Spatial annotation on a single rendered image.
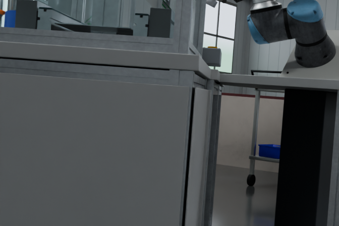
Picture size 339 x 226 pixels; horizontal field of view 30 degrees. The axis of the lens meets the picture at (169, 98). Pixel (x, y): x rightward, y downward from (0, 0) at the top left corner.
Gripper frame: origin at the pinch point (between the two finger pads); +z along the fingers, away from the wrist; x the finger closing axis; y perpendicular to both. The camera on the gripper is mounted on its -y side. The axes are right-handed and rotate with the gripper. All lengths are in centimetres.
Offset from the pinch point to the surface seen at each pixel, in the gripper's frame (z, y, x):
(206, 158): 2, 68, -97
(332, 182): -28, 86, -77
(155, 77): -9, 50, -159
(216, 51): -1, 32, -42
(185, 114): -12, 58, -159
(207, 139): 0, 63, -97
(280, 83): -22, 53, -73
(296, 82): -27, 54, -75
